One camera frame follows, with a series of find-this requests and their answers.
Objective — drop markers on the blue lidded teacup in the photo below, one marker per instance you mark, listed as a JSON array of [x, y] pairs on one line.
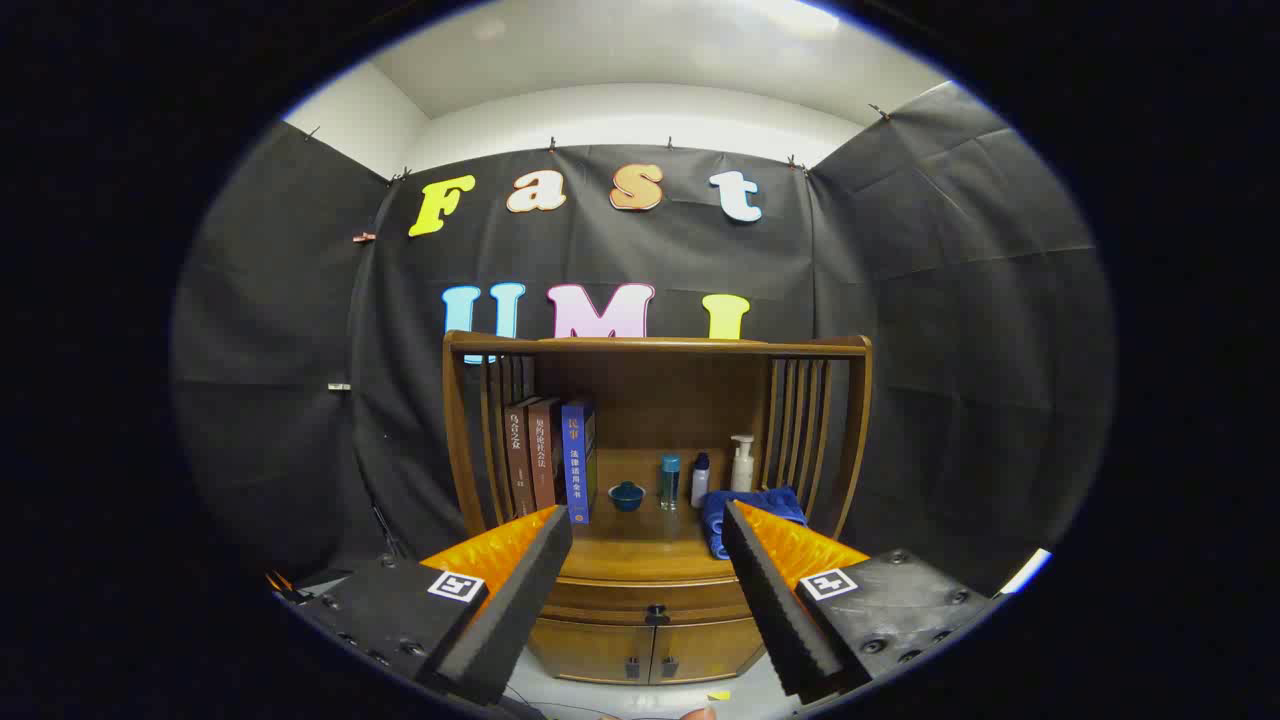
[[627, 496]]

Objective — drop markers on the black backdrop cloth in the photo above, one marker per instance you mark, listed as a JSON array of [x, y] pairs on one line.
[[950, 350]]

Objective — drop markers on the wooden drawer with black knob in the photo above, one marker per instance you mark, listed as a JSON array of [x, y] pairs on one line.
[[620, 600]]

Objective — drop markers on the blue towel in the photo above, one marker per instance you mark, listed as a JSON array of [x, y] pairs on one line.
[[772, 503]]

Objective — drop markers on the blue book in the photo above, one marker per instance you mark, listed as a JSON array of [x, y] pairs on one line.
[[575, 460]]

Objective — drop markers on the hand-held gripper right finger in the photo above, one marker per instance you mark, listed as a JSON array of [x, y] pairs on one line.
[[775, 610]]

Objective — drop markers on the wooden cabinet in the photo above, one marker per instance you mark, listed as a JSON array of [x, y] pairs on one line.
[[660, 400]]

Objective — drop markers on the white pump bottle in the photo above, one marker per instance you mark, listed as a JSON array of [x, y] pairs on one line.
[[741, 472]]

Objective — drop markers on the wooden cabinet door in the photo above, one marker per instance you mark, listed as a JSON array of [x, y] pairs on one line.
[[700, 650], [590, 650]]

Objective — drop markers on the wooden countertop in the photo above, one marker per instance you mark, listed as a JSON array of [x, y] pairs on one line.
[[650, 545]]

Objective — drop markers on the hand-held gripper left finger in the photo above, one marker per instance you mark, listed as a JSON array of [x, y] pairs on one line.
[[520, 610]]

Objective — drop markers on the dark brown book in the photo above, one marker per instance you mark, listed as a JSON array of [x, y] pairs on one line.
[[518, 460]]

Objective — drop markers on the white bottle with dark cap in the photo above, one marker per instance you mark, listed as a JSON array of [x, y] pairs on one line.
[[700, 485]]

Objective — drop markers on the teal glass bottle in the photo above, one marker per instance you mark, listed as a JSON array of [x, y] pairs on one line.
[[669, 485]]

